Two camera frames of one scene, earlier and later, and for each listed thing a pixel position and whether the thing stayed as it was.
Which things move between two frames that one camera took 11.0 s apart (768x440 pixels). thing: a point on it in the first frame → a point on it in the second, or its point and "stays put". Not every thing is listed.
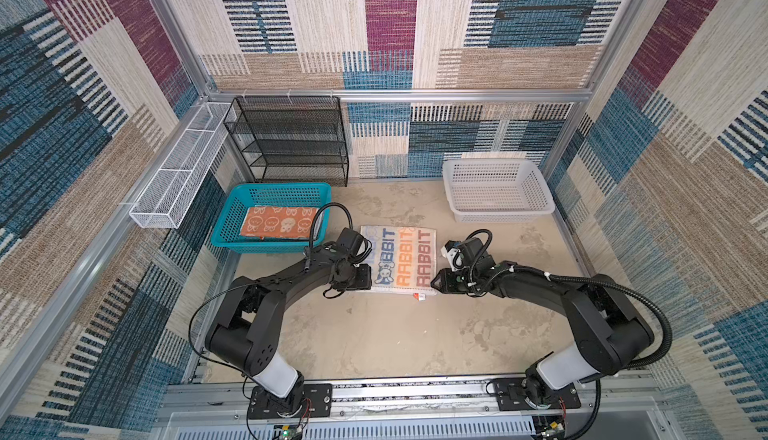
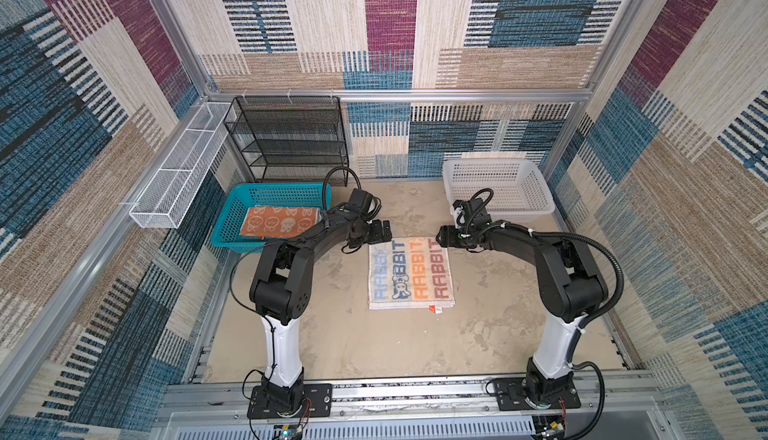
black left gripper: (365, 278) → (377, 237)
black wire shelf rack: (291, 139) stays put
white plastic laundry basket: (497, 190) stays put
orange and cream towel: (281, 222) stays put
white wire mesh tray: (166, 200) stays put
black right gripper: (445, 283) → (446, 234)
